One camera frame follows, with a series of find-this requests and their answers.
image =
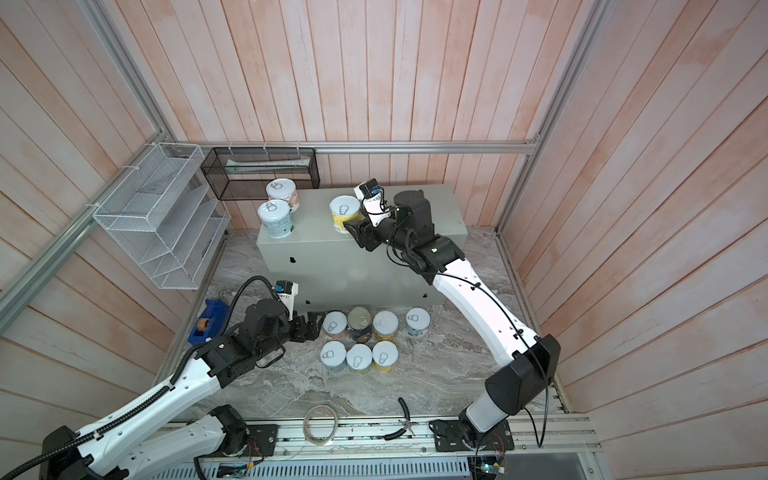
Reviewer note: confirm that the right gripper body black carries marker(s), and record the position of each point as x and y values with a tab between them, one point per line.
388	234

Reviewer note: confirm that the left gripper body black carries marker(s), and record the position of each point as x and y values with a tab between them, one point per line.
289	330

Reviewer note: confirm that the yellow labelled can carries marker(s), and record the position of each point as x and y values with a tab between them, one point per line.
344	208

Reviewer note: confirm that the blue can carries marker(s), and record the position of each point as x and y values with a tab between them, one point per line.
333	356

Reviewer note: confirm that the teal labelled can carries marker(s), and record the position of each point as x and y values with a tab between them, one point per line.
275	216

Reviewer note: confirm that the pink labelled can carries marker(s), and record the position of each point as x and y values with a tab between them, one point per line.
284	189

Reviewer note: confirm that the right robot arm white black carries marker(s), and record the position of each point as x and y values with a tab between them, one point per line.
527	361

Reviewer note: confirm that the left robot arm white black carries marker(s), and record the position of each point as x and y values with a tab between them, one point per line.
127	444

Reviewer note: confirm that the blue tape dispenser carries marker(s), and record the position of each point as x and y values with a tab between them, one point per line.
211	322

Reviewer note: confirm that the grey metal cabinet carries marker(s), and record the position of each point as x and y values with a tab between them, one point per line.
332	272

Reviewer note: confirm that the open-top dark metal can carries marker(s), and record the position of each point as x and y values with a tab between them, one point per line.
359	321

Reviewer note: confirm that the teal can back right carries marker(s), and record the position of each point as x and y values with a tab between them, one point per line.
418	321

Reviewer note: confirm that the green can front middle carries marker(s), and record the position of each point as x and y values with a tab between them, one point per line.
359	358

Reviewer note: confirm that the yellow can back row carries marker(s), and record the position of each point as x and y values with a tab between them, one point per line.
385	326

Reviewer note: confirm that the yellow can front right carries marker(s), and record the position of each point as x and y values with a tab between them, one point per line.
385	355

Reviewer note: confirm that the black mesh basket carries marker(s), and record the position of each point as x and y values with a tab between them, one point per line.
243	173

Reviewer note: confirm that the black pliers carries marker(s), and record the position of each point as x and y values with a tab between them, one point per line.
405	424

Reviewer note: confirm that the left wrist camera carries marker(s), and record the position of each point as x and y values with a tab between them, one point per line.
286	292

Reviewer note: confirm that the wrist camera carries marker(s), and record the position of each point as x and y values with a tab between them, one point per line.
371	195
286	292

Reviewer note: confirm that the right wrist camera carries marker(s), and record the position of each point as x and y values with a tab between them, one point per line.
371	195

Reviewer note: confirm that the horizontal aluminium wall rail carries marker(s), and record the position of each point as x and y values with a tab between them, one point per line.
383	147

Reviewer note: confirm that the white wire mesh shelf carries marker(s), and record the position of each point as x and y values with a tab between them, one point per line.
168	227

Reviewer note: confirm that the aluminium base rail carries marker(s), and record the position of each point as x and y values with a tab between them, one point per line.
539	447

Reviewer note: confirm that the left aluminium wall rail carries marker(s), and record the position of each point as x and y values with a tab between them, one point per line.
37	273

